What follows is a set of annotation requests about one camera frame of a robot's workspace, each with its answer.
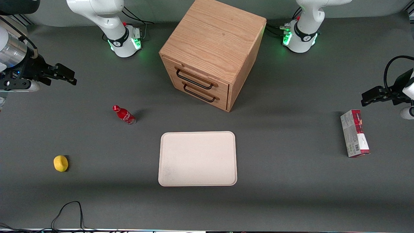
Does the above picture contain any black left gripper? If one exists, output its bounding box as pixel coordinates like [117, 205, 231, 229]
[361, 69, 414, 107]

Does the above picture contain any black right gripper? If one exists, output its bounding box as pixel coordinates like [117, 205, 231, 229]
[0, 54, 77, 87]

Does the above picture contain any wooden drawer front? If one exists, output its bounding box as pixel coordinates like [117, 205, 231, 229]
[162, 56, 230, 98]
[168, 75, 229, 111]

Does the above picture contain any wooden drawer cabinet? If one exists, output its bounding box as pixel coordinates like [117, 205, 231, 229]
[159, 0, 267, 113]

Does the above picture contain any red plaid cardboard box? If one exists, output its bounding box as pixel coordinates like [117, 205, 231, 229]
[340, 109, 370, 158]

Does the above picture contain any red cola bottle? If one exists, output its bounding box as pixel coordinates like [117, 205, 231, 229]
[112, 105, 137, 125]

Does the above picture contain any yellow lemon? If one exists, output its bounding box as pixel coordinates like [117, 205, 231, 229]
[53, 155, 69, 172]

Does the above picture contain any beige plastic tray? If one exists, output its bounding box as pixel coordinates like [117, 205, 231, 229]
[158, 131, 238, 187]

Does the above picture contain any black left gripper cable loop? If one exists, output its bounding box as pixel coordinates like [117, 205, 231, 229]
[384, 55, 414, 92]

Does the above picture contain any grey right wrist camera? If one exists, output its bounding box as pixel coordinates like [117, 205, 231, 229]
[0, 79, 41, 93]

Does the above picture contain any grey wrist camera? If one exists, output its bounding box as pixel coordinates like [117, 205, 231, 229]
[0, 79, 41, 93]
[400, 106, 414, 120]

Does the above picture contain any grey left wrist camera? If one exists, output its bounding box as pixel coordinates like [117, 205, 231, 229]
[400, 106, 414, 120]

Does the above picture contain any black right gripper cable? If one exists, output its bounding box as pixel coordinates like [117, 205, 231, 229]
[0, 16, 39, 60]

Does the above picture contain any black right arm base cable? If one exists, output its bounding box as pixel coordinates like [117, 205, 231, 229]
[102, 6, 155, 42]

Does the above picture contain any black arm base cable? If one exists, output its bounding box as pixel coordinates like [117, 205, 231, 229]
[102, 6, 155, 42]
[267, 6, 303, 39]

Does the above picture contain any black left arm base cable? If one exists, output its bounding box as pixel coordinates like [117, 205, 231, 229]
[267, 6, 303, 39]

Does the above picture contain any black metal drawer handle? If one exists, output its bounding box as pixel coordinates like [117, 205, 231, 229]
[176, 66, 219, 90]
[182, 81, 221, 103]

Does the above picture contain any black floor cable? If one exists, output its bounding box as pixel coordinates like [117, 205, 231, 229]
[0, 201, 107, 233]

